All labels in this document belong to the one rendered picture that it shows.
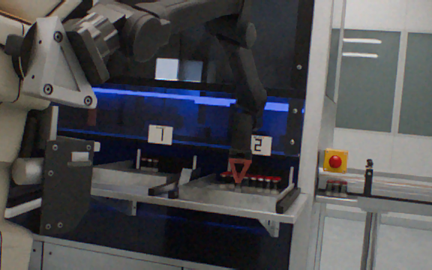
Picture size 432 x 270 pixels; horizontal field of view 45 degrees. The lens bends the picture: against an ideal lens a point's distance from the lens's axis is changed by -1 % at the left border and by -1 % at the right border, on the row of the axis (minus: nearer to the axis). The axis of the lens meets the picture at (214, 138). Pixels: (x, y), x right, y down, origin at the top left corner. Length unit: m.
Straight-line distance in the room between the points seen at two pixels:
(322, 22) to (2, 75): 1.12
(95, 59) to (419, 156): 5.72
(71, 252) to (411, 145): 4.87
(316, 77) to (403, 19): 4.76
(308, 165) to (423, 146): 4.68
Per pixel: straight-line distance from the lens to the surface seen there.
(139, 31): 0.83
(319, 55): 1.69
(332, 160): 1.64
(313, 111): 1.68
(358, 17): 6.39
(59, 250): 2.03
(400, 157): 6.30
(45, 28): 0.77
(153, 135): 1.80
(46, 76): 0.75
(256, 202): 1.34
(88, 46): 0.75
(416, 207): 1.81
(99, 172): 1.60
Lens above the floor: 1.12
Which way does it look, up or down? 3 degrees down
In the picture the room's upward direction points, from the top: 5 degrees clockwise
